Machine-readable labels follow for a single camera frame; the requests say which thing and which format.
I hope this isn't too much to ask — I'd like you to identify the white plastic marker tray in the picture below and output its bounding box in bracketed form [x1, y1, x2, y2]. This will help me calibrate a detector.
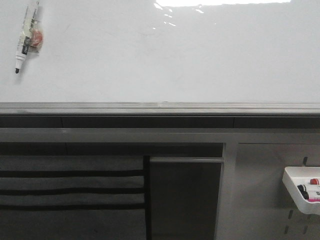
[282, 166, 320, 215]

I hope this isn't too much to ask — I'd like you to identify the red capped marker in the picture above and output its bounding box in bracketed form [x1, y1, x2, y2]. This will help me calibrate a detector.
[309, 178, 320, 185]

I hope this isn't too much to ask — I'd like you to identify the grey fabric pocket organizer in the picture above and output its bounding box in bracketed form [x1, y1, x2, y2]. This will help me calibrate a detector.
[0, 155, 152, 240]

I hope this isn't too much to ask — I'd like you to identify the dark grey flat panel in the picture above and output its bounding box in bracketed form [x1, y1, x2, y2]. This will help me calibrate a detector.
[150, 158, 222, 240]

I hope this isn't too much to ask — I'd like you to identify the white whiteboard stand frame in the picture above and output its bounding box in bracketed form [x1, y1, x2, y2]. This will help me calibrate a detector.
[0, 128, 320, 240]

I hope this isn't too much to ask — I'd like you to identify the pink capped marker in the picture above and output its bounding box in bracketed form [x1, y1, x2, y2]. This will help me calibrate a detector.
[301, 191, 320, 203]

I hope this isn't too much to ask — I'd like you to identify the large white whiteboard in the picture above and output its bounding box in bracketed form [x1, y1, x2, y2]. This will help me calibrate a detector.
[0, 0, 320, 116]

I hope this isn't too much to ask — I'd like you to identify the black capped marker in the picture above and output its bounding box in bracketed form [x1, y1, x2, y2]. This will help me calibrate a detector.
[297, 184, 320, 192]

